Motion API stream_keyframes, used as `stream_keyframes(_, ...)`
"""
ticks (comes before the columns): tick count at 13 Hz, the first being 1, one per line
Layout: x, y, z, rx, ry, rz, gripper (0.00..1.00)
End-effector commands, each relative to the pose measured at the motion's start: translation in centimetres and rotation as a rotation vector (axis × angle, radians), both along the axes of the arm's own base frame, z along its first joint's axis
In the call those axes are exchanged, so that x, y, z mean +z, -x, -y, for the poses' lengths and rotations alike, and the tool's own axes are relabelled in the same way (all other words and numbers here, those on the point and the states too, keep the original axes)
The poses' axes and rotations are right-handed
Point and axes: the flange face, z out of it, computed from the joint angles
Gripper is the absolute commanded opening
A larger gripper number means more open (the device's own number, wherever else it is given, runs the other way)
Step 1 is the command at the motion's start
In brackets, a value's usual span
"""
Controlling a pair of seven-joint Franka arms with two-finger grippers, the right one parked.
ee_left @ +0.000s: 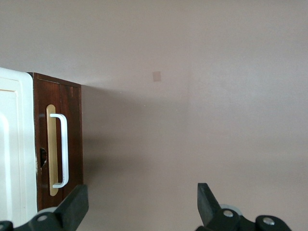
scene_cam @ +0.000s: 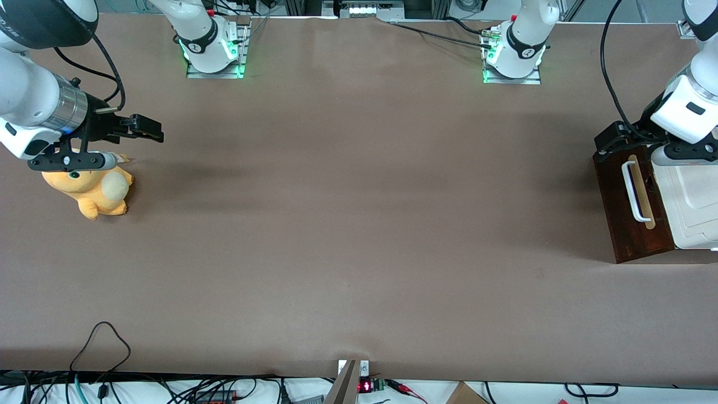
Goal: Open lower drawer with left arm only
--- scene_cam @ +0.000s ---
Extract white drawer cabinet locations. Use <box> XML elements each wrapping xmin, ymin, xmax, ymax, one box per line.
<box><xmin>651</xmin><ymin>160</ymin><xmax>718</xmax><ymax>251</ymax></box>

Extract dark wood drawer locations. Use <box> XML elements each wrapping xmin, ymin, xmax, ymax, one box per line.
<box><xmin>593</xmin><ymin>143</ymin><xmax>676</xmax><ymax>264</ymax></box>

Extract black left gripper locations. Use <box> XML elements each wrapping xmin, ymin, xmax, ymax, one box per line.
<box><xmin>595</xmin><ymin>94</ymin><xmax>672</xmax><ymax>156</ymax></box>

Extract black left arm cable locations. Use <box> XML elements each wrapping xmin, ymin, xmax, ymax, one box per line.
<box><xmin>600</xmin><ymin>0</ymin><xmax>668</xmax><ymax>141</ymax></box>

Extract brown cardboard piece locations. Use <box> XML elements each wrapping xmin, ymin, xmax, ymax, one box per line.
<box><xmin>446</xmin><ymin>382</ymin><xmax>489</xmax><ymax>404</ymax></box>

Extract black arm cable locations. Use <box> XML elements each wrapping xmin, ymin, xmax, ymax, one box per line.
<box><xmin>53</xmin><ymin>34</ymin><xmax>125</xmax><ymax>113</ymax></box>
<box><xmin>600</xmin><ymin>0</ymin><xmax>668</xmax><ymax>141</ymax></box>

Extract long black table cable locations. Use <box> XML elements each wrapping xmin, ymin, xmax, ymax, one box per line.
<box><xmin>388</xmin><ymin>22</ymin><xmax>495</xmax><ymax>49</ymax></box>

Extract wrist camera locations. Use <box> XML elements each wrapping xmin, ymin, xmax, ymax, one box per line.
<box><xmin>28</xmin><ymin>150</ymin><xmax>119</xmax><ymax>172</ymax></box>
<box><xmin>651</xmin><ymin>143</ymin><xmax>718</xmax><ymax>167</ymax></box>

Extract orange black connector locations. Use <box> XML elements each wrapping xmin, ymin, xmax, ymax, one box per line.
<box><xmin>196</xmin><ymin>391</ymin><xmax>243</xmax><ymax>404</ymax></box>

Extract short black table cable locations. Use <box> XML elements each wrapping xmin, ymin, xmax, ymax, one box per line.
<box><xmin>443</xmin><ymin>16</ymin><xmax>489</xmax><ymax>36</ymax></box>

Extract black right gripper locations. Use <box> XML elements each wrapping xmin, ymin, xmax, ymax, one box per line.
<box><xmin>84</xmin><ymin>95</ymin><xmax>164</xmax><ymax>153</ymax></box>

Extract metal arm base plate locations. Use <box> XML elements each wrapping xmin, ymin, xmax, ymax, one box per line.
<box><xmin>482</xmin><ymin>25</ymin><xmax>542</xmax><ymax>85</ymax></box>
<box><xmin>186</xmin><ymin>16</ymin><xmax>251</xmax><ymax>80</ymax></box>

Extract black cable loop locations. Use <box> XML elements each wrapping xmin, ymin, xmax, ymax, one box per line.
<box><xmin>564</xmin><ymin>382</ymin><xmax>619</xmax><ymax>398</ymax></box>

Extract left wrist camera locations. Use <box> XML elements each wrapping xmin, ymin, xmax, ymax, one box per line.
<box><xmin>651</xmin><ymin>143</ymin><xmax>718</xmax><ymax>167</ymax></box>

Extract white lit device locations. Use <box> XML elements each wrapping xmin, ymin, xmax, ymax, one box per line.
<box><xmin>335</xmin><ymin>0</ymin><xmax>406</xmax><ymax>21</ymax></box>

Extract black looped cable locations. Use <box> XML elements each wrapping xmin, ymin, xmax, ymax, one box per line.
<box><xmin>70</xmin><ymin>321</ymin><xmax>132</xmax><ymax>374</ymax></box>

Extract red black alligator clips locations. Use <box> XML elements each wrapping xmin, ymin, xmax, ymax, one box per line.
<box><xmin>387</xmin><ymin>380</ymin><xmax>429</xmax><ymax>403</ymax></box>

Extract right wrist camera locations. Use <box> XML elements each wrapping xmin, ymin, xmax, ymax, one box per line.
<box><xmin>28</xmin><ymin>150</ymin><xmax>119</xmax><ymax>172</ymax></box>

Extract grey camera support strut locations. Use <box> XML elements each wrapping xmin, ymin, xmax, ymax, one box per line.
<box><xmin>324</xmin><ymin>360</ymin><xmax>360</xmax><ymax>404</ymax></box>

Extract orange plush toy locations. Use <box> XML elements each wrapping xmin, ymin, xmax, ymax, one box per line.
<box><xmin>42</xmin><ymin>167</ymin><xmax>134</xmax><ymax>221</ymax></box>

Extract white drawer handle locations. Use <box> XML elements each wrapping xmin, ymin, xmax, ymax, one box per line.
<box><xmin>622</xmin><ymin>160</ymin><xmax>647</xmax><ymax>223</ymax></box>

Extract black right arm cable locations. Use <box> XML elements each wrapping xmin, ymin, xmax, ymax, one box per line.
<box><xmin>53</xmin><ymin>34</ymin><xmax>125</xmax><ymax>113</ymax></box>

